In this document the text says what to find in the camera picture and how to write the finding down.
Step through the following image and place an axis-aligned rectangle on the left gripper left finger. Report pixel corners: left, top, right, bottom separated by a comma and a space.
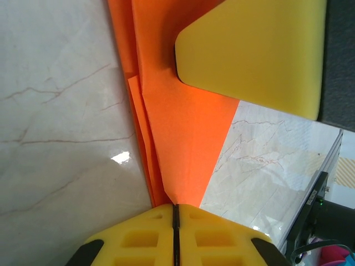
65, 203, 176, 266

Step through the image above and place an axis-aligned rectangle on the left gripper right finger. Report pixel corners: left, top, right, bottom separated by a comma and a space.
176, 203, 291, 266

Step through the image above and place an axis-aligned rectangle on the orange cloth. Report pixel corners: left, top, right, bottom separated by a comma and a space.
106, 0, 241, 209

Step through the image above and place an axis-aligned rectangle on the pink background object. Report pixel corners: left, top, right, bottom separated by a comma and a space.
318, 245, 351, 266

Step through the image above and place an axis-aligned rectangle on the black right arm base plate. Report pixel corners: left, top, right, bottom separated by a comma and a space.
285, 171, 330, 252

